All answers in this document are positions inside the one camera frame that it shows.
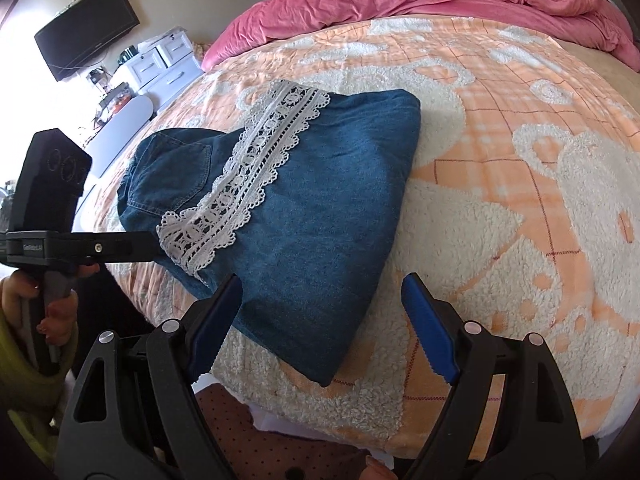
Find beige bed sheet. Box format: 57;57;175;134
560;37;640;121

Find person's left forearm green sleeve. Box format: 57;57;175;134
0;310;81;467

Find person's left hand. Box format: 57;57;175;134
0;262;101;346

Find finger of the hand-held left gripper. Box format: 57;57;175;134
70;230;162;264

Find blue denim pants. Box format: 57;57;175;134
116;80;422;388

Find orange and white fleece blanket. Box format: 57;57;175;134
82;17;640;461

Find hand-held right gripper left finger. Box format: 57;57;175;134
59;272;246;480

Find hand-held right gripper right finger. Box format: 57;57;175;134
401;272;586;480

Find white drawer dresser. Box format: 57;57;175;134
102;30;206;111

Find person's brown dotted trousers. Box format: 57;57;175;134
195;385;381;480

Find pink duvet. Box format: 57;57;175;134
201;0;640;73

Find black television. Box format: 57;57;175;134
34;0;141;82

